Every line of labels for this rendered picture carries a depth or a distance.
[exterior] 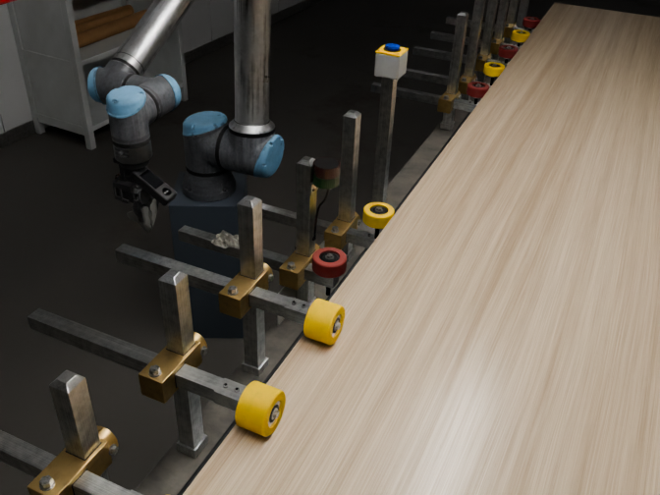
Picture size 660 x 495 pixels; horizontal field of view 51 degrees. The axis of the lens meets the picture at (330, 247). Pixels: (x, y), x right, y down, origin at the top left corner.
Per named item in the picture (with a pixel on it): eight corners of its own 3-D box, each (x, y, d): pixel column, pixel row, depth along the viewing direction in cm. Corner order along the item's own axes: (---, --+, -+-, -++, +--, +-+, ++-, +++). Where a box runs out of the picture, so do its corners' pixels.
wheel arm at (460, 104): (370, 93, 270) (370, 83, 268) (373, 90, 273) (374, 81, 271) (477, 116, 256) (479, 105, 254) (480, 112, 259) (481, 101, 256)
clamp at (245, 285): (216, 311, 138) (215, 292, 135) (250, 276, 148) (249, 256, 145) (243, 320, 136) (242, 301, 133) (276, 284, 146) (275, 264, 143)
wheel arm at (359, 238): (238, 214, 196) (238, 201, 193) (244, 208, 198) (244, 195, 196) (379, 254, 181) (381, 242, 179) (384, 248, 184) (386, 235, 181)
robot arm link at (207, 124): (200, 149, 246) (196, 103, 236) (242, 159, 241) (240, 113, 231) (176, 167, 234) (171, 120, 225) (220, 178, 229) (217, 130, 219)
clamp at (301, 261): (278, 285, 162) (278, 267, 160) (303, 255, 173) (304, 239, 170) (300, 292, 161) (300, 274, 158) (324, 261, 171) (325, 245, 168)
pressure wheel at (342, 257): (305, 298, 162) (305, 258, 156) (320, 280, 168) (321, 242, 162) (336, 308, 160) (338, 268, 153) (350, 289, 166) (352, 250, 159)
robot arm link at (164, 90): (145, 67, 175) (115, 82, 166) (184, 75, 172) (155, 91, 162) (149, 101, 181) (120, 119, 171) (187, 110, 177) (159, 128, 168)
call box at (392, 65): (373, 79, 187) (375, 50, 183) (382, 71, 193) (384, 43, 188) (397, 82, 185) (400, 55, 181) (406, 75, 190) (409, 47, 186)
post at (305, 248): (295, 325, 178) (297, 159, 151) (301, 317, 180) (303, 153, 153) (306, 329, 177) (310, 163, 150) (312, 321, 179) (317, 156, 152)
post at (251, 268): (245, 380, 157) (237, 199, 130) (252, 370, 160) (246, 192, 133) (258, 385, 156) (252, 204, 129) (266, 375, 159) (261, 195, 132)
